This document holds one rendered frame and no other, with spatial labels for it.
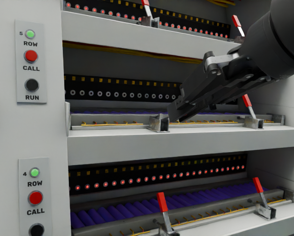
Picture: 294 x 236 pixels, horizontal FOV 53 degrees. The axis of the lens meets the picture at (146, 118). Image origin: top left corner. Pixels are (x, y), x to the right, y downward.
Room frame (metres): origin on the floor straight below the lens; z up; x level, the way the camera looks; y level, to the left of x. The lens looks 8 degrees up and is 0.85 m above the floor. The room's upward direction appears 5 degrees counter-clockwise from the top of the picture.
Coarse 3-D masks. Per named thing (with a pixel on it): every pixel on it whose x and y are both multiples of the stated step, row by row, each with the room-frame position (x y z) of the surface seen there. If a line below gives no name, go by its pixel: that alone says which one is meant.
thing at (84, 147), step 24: (288, 120) 0.78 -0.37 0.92; (72, 144) 0.44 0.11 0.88; (96, 144) 0.46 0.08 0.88; (120, 144) 0.49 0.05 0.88; (144, 144) 0.51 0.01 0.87; (168, 144) 0.54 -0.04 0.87; (192, 144) 0.57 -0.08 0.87; (216, 144) 0.60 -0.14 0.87; (240, 144) 0.64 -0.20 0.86; (264, 144) 0.69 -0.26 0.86; (288, 144) 0.73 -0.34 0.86
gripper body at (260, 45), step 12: (252, 24) 0.33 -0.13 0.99; (264, 24) 0.30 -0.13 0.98; (252, 36) 0.31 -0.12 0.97; (264, 36) 0.30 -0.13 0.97; (276, 36) 0.29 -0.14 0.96; (240, 48) 0.33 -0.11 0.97; (252, 48) 0.31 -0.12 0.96; (264, 48) 0.30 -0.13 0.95; (276, 48) 0.29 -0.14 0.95; (240, 60) 0.33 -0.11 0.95; (252, 60) 0.33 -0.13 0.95; (264, 60) 0.31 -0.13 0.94; (276, 60) 0.30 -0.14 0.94; (288, 60) 0.30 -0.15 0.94; (228, 72) 0.36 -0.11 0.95; (240, 72) 0.36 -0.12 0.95; (264, 72) 0.32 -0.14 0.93; (276, 72) 0.32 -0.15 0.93; (288, 72) 0.31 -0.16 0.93
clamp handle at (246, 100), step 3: (243, 96) 0.70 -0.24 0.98; (246, 96) 0.70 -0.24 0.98; (243, 99) 0.70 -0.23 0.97; (246, 99) 0.69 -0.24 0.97; (246, 102) 0.69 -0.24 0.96; (249, 102) 0.70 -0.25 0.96; (246, 105) 0.69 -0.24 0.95; (249, 105) 0.69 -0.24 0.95; (249, 108) 0.69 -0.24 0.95; (249, 111) 0.69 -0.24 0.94; (252, 111) 0.69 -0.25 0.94; (252, 114) 0.69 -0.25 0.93; (252, 117) 0.68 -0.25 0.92; (255, 117) 0.69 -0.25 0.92
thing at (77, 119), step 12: (72, 120) 0.50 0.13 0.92; (84, 120) 0.51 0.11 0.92; (96, 120) 0.53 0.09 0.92; (108, 120) 0.54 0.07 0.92; (120, 120) 0.55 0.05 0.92; (132, 120) 0.57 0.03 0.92; (144, 120) 0.58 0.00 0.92; (192, 120) 0.65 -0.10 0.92; (204, 120) 0.67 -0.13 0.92; (216, 120) 0.69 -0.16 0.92; (228, 120) 0.71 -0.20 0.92; (240, 120) 0.73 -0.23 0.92; (264, 120) 0.77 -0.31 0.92
